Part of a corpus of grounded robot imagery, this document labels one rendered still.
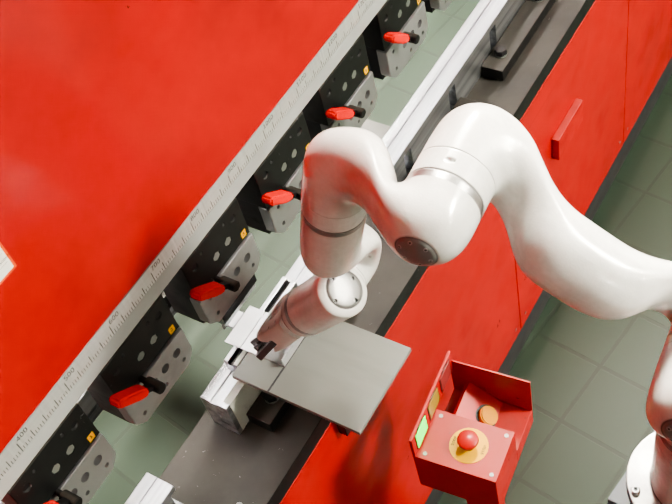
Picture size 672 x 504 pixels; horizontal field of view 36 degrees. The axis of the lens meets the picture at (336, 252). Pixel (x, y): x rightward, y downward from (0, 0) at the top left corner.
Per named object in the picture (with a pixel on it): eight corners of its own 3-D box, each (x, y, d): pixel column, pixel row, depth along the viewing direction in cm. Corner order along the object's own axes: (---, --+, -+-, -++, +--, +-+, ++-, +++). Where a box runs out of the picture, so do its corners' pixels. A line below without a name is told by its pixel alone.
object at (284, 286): (241, 374, 188) (237, 366, 185) (227, 368, 189) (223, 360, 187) (299, 290, 197) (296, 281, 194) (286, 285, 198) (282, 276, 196)
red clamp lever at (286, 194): (274, 197, 165) (307, 189, 173) (253, 190, 166) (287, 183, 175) (272, 208, 165) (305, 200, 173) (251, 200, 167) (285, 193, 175)
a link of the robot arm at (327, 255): (351, 134, 148) (339, 247, 174) (287, 212, 141) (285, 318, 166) (405, 164, 146) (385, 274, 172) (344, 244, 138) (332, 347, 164)
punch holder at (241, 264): (213, 330, 169) (183, 269, 156) (172, 313, 173) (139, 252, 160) (263, 261, 176) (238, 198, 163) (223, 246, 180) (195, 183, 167)
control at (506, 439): (500, 510, 196) (493, 467, 182) (420, 484, 202) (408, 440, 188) (533, 420, 206) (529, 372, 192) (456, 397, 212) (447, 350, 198)
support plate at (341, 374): (360, 435, 173) (359, 432, 173) (233, 378, 185) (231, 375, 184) (411, 350, 182) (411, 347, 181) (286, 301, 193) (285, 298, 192)
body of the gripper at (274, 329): (304, 273, 173) (279, 289, 183) (271, 321, 168) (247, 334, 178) (338, 301, 174) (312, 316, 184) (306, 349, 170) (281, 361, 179)
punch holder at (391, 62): (392, 84, 196) (378, 15, 184) (353, 73, 200) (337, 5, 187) (429, 33, 203) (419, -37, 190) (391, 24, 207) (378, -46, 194)
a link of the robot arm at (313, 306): (308, 269, 171) (276, 310, 167) (341, 247, 160) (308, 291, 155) (346, 302, 172) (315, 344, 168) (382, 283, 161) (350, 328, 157)
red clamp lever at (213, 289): (203, 293, 155) (241, 280, 164) (181, 284, 157) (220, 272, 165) (201, 304, 156) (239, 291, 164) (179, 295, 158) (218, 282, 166)
